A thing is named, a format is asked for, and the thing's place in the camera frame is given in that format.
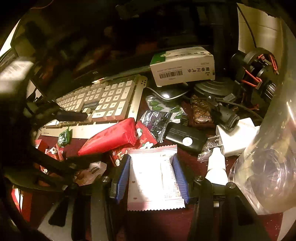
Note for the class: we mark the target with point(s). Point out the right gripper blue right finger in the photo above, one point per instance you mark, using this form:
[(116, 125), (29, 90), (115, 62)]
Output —
[(180, 178)]

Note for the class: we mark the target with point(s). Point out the beige computer keyboard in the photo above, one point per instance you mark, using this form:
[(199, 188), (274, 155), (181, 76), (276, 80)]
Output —
[(104, 103)]

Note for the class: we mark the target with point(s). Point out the red white snack packet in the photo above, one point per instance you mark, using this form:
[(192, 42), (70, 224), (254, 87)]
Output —
[(55, 152)]

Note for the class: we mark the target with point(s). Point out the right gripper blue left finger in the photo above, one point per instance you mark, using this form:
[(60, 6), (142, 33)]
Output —
[(124, 177)]

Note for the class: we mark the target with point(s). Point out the small green candy packet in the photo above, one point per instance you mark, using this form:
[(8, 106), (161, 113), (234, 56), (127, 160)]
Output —
[(64, 138)]

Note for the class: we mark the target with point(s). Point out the red flower snack packet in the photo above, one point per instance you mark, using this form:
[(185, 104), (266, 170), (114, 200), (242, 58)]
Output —
[(145, 140)]

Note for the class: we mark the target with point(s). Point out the black power bank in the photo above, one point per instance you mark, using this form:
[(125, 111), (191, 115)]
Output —
[(187, 138)]

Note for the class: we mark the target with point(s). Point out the brown wrapped snack bar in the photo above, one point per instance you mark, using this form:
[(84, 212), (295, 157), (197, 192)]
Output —
[(201, 110)]

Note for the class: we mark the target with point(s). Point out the dark red tablecloth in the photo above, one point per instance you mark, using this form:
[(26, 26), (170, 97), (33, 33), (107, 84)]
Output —
[(148, 225)]

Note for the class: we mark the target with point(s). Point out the white pink snack packet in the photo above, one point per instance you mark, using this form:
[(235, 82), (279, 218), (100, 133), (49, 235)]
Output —
[(152, 182)]

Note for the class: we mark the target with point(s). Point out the white plug charger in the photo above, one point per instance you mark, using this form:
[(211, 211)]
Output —
[(234, 143)]

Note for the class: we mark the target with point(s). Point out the computer mouse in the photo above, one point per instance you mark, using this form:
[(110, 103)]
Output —
[(169, 94)]

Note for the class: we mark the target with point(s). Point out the dark purple snack packet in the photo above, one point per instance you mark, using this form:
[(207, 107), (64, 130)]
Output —
[(156, 122)]

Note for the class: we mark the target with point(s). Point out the small white bottle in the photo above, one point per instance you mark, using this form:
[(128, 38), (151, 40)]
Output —
[(216, 172)]

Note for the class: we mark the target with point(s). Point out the long red snack packet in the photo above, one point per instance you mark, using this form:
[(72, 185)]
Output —
[(113, 137)]

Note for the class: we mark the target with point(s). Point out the white green medicine box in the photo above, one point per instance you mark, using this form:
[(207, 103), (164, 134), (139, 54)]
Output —
[(182, 65)]

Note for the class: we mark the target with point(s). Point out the black camera with red cables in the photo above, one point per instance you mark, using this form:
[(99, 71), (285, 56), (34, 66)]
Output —
[(257, 70)]

